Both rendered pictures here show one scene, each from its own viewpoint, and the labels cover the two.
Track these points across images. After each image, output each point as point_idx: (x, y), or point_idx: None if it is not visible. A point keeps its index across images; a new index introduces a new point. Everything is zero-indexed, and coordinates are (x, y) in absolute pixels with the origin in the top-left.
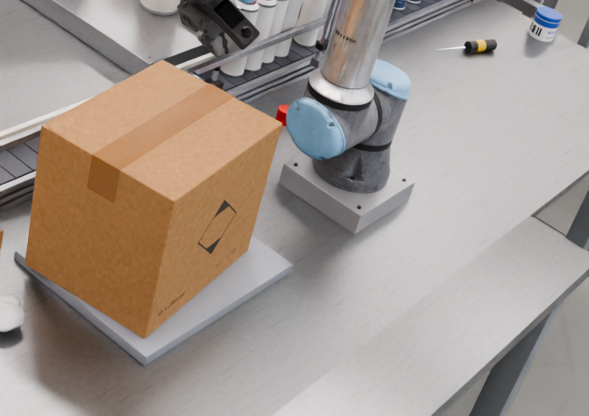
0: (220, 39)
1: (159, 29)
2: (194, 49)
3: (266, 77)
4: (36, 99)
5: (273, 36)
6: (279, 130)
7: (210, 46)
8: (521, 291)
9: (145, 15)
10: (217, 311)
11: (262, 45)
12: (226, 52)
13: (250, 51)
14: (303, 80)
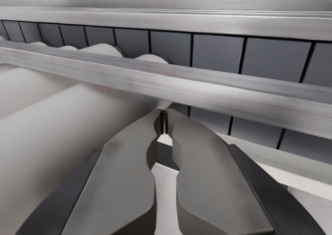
0: (190, 193)
1: (170, 214)
2: (161, 162)
3: (103, 16)
4: None
5: (3, 62)
6: None
7: (278, 206)
8: None
9: (162, 232)
10: None
11: (41, 52)
12: (160, 119)
13: (95, 58)
14: (50, 4)
